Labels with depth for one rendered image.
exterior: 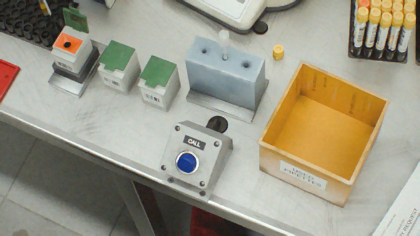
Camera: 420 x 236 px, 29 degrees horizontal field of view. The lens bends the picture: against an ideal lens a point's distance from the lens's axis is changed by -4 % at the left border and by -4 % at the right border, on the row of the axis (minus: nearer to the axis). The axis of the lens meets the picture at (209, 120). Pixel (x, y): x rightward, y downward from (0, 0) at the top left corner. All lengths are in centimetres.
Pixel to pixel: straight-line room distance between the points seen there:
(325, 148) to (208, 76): 19
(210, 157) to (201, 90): 13
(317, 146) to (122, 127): 28
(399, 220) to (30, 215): 122
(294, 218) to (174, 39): 33
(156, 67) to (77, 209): 100
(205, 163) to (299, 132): 15
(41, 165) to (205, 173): 112
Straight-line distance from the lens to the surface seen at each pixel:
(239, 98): 115
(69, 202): 211
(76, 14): 116
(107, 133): 119
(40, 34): 126
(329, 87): 113
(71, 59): 117
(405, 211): 113
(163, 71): 114
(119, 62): 116
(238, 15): 122
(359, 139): 117
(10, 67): 127
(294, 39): 124
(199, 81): 116
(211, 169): 108
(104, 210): 209
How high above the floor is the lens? 195
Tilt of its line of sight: 65 degrees down
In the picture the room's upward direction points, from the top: 8 degrees counter-clockwise
